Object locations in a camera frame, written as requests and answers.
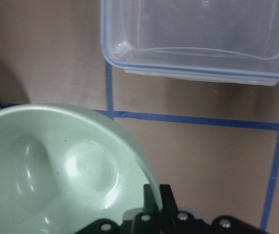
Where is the green bowl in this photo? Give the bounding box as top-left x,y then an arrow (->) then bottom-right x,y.
0,105 -> 162,234

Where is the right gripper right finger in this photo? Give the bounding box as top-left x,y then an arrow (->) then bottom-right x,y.
159,184 -> 178,219

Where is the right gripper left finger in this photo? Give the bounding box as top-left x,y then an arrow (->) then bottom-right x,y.
143,184 -> 159,219

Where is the clear plastic food container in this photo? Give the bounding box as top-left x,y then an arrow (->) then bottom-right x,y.
100,0 -> 279,86

